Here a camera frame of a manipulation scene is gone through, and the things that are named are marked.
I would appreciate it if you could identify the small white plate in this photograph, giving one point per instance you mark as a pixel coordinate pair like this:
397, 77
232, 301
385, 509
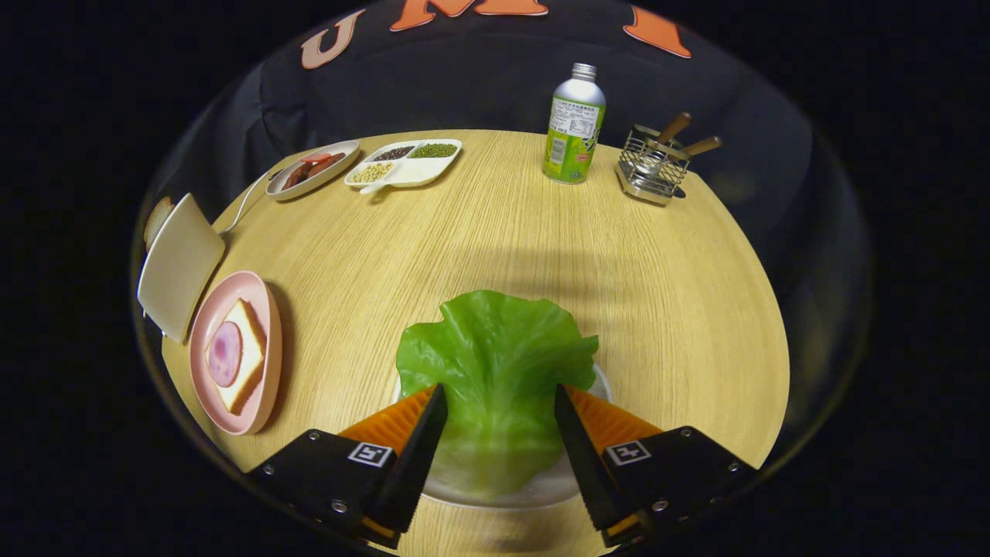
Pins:
553, 487

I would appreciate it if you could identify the white divided bean dish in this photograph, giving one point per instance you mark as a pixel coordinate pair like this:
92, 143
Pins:
418, 170

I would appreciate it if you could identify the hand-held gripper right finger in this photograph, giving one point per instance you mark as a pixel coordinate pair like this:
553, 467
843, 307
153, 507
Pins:
588, 464

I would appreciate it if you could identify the pink sausage slice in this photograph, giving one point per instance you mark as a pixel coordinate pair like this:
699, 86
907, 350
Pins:
315, 156

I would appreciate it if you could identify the white toaster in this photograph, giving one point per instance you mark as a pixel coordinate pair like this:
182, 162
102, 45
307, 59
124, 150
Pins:
182, 267

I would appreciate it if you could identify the black backdrop cloth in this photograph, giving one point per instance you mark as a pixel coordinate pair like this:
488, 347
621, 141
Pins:
479, 77

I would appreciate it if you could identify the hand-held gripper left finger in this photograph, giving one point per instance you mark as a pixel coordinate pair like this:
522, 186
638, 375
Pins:
414, 456

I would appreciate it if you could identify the white bread slice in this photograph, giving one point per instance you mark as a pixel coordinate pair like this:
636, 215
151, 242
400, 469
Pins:
251, 340

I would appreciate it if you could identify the pink plate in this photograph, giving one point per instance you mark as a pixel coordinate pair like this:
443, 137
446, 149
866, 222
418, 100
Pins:
263, 363

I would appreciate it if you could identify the pink ham slice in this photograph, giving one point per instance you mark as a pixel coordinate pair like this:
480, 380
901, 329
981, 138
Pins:
224, 354

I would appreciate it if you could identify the round white plate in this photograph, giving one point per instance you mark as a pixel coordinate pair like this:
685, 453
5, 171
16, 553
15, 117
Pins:
340, 151

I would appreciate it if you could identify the brown meat piece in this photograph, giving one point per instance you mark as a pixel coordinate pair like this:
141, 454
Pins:
296, 176
326, 165

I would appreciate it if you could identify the green label metal bottle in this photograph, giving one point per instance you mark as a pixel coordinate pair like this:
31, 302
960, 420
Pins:
574, 128

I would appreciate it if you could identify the toasted bread slice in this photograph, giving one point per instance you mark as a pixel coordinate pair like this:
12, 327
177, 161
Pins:
157, 220

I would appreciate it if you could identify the green lettuce leaf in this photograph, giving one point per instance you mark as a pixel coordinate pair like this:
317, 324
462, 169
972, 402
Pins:
495, 363

